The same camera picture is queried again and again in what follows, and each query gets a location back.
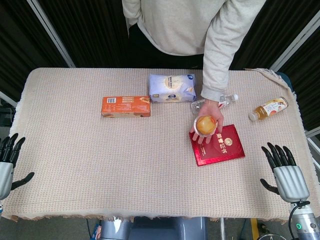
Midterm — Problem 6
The red certificate book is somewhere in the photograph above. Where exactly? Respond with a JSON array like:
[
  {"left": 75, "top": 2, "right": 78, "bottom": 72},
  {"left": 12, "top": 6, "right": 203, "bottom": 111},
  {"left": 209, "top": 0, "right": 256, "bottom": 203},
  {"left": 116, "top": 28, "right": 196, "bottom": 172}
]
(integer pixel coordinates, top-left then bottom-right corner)
[{"left": 188, "top": 124, "right": 246, "bottom": 167}]

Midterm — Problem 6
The orange biscuit box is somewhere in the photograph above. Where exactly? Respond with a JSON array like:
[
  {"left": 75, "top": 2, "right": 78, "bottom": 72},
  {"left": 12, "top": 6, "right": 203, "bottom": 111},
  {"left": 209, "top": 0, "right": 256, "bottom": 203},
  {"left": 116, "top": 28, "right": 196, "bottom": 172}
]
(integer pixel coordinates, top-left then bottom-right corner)
[{"left": 101, "top": 95, "right": 152, "bottom": 119}]

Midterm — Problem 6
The orange jelly cup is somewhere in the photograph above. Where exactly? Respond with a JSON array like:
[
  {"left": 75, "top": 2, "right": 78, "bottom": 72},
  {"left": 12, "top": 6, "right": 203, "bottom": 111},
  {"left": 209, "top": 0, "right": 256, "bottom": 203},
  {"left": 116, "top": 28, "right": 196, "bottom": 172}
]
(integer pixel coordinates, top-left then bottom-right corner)
[{"left": 193, "top": 114, "right": 218, "bottom": 137}]

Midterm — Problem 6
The person's left hand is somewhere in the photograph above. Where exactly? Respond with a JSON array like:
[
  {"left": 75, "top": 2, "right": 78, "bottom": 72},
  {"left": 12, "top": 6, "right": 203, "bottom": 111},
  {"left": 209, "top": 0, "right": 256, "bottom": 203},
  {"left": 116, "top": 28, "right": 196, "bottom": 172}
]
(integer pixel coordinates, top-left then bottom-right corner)
[{"left": 189, "top": 99, "right": 225, "bottom": 145}]

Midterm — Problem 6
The person's left forearm grey sleeve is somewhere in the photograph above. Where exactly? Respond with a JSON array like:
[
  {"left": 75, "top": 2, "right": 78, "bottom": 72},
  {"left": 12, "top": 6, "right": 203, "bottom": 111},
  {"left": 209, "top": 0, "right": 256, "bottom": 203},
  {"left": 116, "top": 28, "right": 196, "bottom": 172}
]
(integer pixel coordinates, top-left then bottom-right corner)
[{"left": 200, "top": 14, "right": 251, "bottom": 103}]

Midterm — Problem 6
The yellow tea bottle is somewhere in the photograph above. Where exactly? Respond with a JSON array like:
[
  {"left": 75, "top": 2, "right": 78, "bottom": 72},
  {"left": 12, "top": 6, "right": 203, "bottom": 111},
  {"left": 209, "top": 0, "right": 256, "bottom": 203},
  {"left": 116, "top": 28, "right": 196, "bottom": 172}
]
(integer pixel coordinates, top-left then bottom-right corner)
[{"left": 248, "top": 96, "right": 289, "bottom": 122}]

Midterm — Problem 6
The person's torso grey sweater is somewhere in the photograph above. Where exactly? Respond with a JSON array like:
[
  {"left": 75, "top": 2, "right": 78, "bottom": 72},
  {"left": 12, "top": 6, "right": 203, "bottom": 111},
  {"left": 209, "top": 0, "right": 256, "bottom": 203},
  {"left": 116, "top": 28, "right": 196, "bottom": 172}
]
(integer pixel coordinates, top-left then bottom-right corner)
[{"left": 121, "top": 0, "right": 267, "bottom": 69}]

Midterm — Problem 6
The beige woven tablecloth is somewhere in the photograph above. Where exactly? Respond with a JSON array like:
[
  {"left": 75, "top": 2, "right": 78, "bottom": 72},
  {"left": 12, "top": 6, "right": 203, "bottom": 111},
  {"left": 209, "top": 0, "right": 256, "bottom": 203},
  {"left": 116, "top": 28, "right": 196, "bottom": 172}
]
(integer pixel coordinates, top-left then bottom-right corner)
[{"left": 9, "top": 67, "right": 320, "bottom": 224}]

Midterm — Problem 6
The pale blue tissue pack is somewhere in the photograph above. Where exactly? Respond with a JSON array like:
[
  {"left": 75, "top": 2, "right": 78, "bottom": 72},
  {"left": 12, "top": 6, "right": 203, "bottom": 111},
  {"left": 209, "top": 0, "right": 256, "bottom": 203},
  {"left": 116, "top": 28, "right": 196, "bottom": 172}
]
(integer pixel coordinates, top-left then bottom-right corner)
[{"left": 148, "top": 73, "right": 197, "bottom": 104}]

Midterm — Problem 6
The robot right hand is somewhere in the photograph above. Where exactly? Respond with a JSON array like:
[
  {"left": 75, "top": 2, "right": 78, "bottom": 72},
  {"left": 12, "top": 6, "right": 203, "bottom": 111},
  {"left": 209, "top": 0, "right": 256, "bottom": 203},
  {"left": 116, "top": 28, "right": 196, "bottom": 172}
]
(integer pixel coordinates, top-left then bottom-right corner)
[{"left": 259, "top": 142, "right": 311, "bottom": 202}]

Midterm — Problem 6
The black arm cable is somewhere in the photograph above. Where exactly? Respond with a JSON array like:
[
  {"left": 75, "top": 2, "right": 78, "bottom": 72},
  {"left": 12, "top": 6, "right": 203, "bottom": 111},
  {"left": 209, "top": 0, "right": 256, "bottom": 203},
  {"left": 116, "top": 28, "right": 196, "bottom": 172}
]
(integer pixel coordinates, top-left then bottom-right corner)
[{"left": 288, "top": 199, "right": 311, "bottom": 236}]

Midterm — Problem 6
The clear plastic water bottle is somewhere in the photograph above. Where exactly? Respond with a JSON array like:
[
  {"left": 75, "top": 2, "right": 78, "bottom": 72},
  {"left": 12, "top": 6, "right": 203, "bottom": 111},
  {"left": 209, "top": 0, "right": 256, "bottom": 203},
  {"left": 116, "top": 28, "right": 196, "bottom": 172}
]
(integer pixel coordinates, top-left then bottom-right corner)
[{"left": 190, "top": 93, "right": 239, "bottom": 116}]

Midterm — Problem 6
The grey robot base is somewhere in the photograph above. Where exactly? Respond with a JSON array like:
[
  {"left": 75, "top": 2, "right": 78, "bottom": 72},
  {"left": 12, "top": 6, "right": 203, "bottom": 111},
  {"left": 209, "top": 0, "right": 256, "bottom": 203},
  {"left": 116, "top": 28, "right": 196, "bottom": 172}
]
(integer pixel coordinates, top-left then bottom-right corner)
[{"left": 99, "top": 216, "right": 208, "bottom": 240}]

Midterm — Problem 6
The dark pleated curtain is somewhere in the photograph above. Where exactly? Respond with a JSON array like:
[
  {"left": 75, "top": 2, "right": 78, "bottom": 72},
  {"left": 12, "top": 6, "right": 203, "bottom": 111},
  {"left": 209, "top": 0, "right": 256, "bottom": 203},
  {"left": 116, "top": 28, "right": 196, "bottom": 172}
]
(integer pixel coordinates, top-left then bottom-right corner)
[
  {"left": 37, "top": 0, "right": 131, "bottom": 69},
  {"left": 229, "top": 0, "right": 320, "bottom": 72},
  {"left": 0, "top": 0, "right": 69, "bottom": 97}
]

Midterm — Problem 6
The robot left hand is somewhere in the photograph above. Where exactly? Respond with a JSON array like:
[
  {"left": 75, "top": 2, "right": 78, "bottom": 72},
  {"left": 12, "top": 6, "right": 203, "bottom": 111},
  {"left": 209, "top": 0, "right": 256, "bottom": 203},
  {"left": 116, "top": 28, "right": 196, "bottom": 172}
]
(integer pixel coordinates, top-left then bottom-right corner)
[{"left": 0, "top": 133, "right": 35, "bottom": 201}]

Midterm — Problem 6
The white metal frame post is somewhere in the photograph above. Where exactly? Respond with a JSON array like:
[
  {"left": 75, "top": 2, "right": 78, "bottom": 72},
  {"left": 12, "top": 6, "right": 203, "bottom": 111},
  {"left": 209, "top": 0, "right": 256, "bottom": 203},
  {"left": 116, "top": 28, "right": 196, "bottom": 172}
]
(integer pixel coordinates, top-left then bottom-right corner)
[
  {"left": 269, "top": 16, "right": 320, "bottom": 72},
  {"left": 26, "top": 0, "right": 76, "bottom": 69}
]

